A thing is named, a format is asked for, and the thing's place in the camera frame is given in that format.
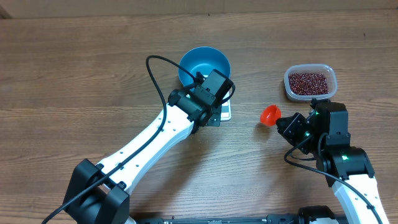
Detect orange measuring scoop blue handle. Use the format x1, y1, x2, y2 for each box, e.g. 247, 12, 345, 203
260, 105, 282, 126

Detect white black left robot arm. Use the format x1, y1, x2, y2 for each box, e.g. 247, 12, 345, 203
64, 70, 234, 223

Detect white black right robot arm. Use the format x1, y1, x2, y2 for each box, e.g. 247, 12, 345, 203
275, 98, 389, 223

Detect white digital kitchen scale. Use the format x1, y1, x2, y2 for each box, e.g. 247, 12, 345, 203
220, 100, 231, 121

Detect teal blue bowl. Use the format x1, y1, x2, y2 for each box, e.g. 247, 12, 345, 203
179, 47, 231, 78

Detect red beans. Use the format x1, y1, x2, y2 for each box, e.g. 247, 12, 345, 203
288, 73, 328, 95

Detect clear plastic container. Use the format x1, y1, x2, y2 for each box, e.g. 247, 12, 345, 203
284, 63, 338, 101

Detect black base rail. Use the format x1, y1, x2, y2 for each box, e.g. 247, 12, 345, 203
133, 205, 336, 224

